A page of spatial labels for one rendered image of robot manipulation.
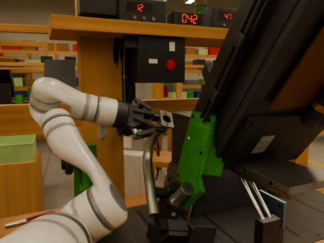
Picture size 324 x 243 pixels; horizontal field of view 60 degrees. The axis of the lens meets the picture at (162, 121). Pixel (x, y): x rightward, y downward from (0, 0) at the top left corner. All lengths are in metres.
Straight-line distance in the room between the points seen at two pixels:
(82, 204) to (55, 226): 0.20
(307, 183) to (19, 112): 0.90
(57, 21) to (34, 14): 10.05
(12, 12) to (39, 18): 0.81
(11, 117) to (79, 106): 0.41
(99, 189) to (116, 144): 0.52
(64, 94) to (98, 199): 0.28
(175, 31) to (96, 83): 0.32
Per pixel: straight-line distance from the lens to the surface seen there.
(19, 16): 10.96
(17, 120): 1.08
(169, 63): 0.96
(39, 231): 0.33
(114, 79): 1.01
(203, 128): 0.76
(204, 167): 0.76
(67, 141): 0.61
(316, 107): 0.75
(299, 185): 0.71
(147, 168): 0.84
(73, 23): 0.88
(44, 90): 0.69
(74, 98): 0.71
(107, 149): 1.03
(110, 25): 0.89
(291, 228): 1.02
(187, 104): 1.22
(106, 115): 0.72
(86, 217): 0.53
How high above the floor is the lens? 1.37
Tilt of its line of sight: 9 degrees down
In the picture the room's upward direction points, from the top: straight up
